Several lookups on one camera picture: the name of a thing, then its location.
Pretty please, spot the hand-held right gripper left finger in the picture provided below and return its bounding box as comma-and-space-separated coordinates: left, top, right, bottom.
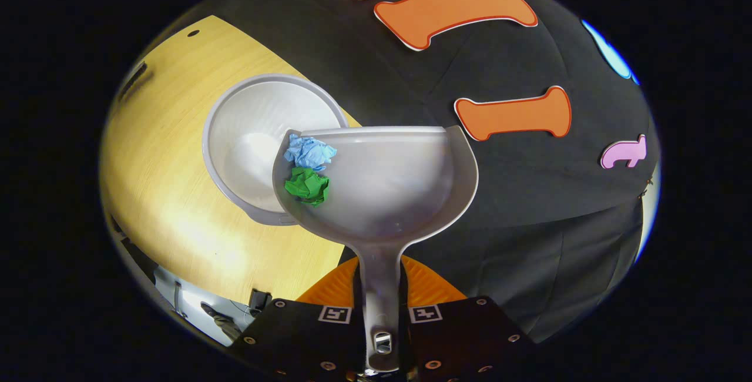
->
228, 256, 364, 382

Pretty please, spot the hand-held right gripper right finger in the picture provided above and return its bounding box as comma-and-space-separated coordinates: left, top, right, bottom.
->
401, 254, 535, 382

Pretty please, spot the green paper trash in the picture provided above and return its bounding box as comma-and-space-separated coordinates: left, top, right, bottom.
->
284, 167, 331, 207

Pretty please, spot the grey plastic dustpan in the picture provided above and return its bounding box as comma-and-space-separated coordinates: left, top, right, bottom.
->
272, 125, 479, 374

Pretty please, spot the blue paper trash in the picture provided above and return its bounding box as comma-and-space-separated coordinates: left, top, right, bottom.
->
284, 133, 338, 172

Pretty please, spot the white ribbed garbage bin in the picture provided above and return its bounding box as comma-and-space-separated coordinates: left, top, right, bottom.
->
202, 73, 350, 227

